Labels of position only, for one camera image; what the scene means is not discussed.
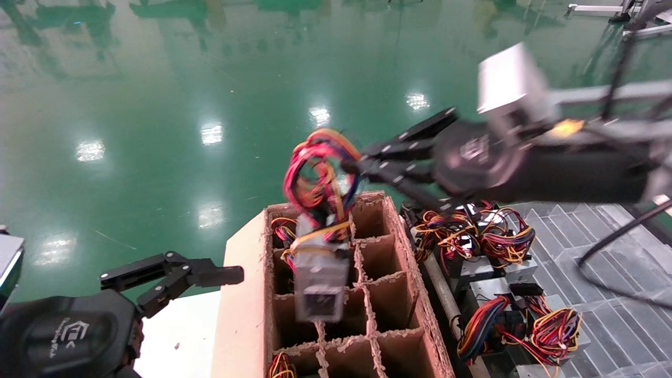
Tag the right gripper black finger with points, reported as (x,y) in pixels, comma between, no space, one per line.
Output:
(404,173)
(415,136)

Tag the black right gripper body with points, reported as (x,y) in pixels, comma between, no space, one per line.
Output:
(475,157)

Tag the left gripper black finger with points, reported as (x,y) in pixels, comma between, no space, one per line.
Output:
(135,270)
(161,297)

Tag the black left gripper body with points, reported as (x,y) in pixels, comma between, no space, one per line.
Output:
(63,336)

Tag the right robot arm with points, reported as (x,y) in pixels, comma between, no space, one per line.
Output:
(577,173)

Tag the brown divided cardboard box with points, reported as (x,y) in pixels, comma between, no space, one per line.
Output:
(388,304)

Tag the short white cart pipe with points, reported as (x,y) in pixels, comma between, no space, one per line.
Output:
(662,198)

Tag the clear acrylic divider tray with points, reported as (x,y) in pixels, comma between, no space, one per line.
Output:
(619,336)

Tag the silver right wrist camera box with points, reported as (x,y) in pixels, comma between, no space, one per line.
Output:
(509,79)

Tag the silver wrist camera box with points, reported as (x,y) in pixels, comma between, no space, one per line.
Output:
(8,268)
(509,79)

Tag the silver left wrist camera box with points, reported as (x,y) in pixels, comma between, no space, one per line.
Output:
(8,268)

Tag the white metal stand frame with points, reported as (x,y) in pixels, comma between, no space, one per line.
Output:
(593,8)

